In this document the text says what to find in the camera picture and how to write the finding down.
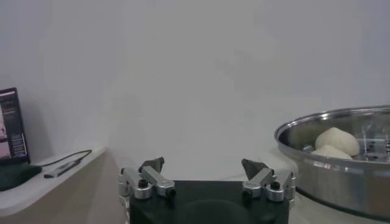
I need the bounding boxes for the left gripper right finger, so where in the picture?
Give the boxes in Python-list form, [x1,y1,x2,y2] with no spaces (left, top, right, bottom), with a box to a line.
[241,158,296,202]

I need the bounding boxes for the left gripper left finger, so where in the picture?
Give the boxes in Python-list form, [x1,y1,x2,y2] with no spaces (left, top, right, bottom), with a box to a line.
[118,156,177,208]

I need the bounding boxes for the grey usb hub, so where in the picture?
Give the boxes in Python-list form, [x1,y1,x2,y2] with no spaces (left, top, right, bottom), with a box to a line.
[43,160,82,179]

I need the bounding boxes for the white steamed baozi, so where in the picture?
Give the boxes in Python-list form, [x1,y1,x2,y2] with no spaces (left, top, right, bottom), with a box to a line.
[314,127,360,158]
[310,145,353,161]

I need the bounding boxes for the perforated steel steamer basket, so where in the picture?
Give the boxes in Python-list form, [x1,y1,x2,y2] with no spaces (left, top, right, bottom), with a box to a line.
[274,105,390,222]

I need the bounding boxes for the black usb hub cable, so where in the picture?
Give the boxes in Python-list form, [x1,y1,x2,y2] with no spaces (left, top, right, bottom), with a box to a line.
[39,149,93,167]

